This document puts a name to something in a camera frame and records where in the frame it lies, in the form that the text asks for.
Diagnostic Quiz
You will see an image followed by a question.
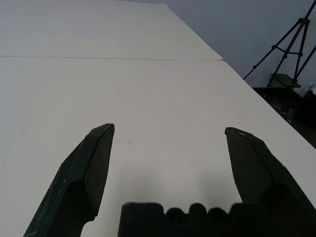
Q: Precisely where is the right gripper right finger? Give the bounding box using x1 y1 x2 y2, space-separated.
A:
224 126 316 237

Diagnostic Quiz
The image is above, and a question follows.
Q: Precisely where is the black camera tripod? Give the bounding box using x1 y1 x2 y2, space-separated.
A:
243 0 316 90

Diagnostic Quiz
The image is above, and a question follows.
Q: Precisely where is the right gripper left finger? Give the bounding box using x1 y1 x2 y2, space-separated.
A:
23 123 116 237

